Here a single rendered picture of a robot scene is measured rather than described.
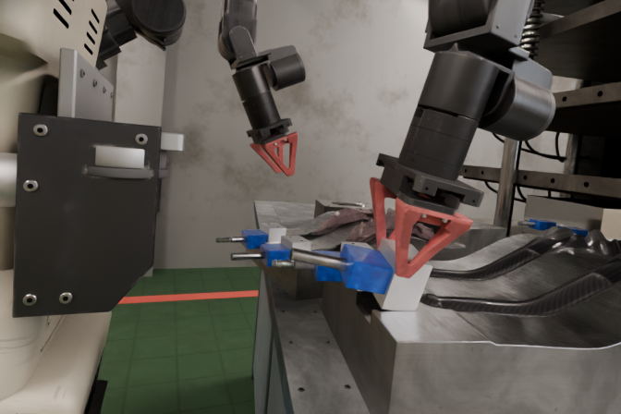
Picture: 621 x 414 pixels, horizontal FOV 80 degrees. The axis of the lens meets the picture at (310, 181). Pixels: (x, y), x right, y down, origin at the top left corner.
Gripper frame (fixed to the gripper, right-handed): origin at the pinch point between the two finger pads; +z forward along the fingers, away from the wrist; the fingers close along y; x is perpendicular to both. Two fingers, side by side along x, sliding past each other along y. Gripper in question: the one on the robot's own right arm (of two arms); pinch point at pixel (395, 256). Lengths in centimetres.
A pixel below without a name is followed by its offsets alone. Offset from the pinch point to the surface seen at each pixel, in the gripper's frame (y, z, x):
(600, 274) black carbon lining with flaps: 2.1, -2.3, -27.6
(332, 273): 8.6, 7.2, 2.5
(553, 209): 62, -2, -78
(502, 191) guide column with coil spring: 80, -1, -75
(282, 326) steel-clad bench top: 10.6, 17.2, 6.1
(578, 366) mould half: -8.5, 3.3, -16.0
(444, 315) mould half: -3.4, 3.6, -5.2
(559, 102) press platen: 71, -33, -74
